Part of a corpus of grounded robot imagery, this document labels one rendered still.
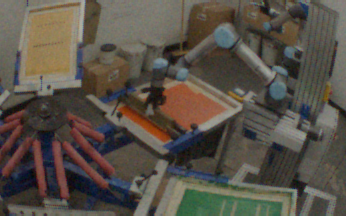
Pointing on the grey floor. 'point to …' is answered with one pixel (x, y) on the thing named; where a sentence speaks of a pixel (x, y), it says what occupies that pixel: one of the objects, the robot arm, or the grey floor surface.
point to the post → (229, 132)
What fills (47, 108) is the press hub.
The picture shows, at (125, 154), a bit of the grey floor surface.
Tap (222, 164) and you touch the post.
